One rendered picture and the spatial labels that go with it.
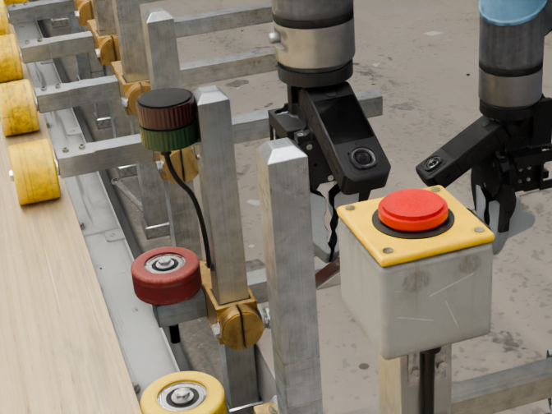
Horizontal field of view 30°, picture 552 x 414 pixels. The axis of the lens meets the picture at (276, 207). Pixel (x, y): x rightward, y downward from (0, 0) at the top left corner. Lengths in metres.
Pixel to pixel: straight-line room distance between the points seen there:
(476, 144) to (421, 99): 2.77
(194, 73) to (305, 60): 0.72
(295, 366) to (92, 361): 0.23
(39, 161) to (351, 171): 0.57
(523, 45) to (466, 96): 2.83
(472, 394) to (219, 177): 0.35
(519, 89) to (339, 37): 0.36
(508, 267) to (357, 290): 2.31
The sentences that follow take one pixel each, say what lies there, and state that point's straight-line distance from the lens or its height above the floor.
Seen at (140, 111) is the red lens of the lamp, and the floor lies 1.12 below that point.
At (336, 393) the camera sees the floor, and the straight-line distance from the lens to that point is 2.45.
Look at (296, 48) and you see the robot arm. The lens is 0.94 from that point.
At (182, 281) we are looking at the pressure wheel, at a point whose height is 0.90.
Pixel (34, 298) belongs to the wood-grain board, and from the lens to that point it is 1.20.
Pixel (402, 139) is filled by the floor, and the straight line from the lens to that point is 3.69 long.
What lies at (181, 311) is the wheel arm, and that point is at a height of 0.85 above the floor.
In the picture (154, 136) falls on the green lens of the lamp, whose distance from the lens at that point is 1.07.
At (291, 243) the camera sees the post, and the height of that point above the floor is 1.08.
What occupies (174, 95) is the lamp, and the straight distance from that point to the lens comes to 1.08.
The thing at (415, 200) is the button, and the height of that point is 1.23.
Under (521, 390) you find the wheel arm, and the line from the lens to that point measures 1.14.
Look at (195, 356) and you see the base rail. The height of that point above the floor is 0.70.
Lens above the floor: 1.51
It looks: 28 degrees down
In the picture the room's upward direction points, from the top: 5 degrees counter-clockwise
